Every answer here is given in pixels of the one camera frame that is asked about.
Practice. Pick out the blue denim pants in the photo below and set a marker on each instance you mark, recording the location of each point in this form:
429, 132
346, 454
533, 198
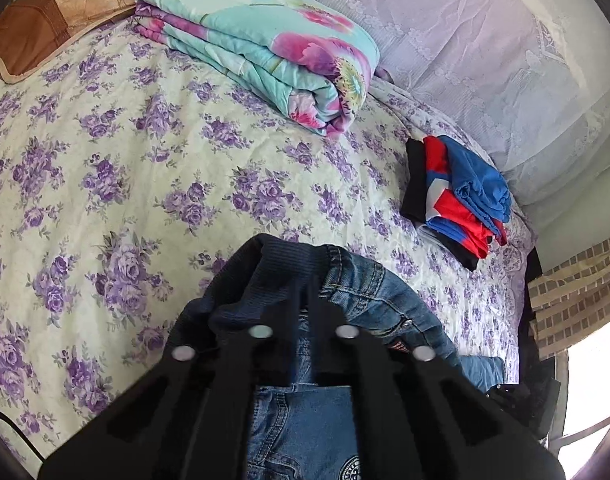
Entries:
380, 300

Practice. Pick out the folded floral blanket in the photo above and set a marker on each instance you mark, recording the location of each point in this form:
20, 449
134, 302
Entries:
265, 45

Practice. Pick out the metal window railing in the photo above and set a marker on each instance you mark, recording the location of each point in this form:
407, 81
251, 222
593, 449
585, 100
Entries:
585, 420

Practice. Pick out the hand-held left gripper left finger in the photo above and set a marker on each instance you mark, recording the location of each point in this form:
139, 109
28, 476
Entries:
255, 290

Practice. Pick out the brown patterned pillow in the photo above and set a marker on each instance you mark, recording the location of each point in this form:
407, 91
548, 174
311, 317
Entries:
60, 15

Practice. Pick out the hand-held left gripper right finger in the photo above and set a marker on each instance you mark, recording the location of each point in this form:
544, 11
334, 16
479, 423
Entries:
345, 355

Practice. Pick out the lilac lace cover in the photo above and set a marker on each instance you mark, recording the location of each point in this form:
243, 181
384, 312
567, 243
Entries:
460, 45

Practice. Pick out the folded blue garment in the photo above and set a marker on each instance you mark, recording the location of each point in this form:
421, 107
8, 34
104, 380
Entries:
480, 180

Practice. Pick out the purple floral bedspread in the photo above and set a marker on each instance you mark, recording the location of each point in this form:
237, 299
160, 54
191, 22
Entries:
160, 185

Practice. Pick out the checked beige curtain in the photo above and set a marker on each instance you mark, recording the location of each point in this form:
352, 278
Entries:
575, 295

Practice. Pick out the red blue folded clothes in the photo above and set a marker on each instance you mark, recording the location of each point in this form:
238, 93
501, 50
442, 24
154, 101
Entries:
414, 180

